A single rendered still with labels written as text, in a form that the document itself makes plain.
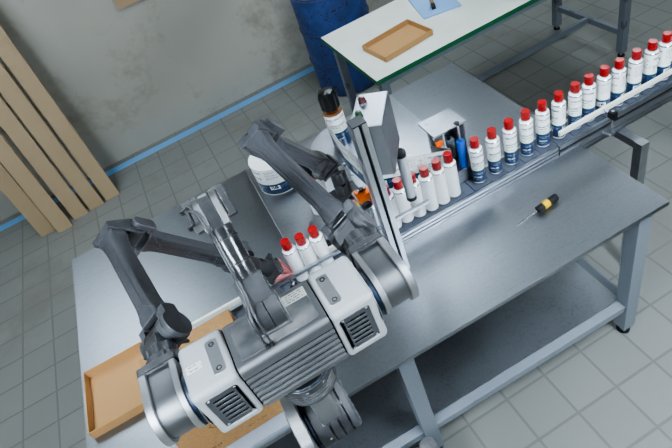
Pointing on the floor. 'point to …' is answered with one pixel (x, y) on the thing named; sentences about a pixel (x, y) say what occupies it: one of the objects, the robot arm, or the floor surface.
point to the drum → (329, 19)
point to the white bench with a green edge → (479, 18)
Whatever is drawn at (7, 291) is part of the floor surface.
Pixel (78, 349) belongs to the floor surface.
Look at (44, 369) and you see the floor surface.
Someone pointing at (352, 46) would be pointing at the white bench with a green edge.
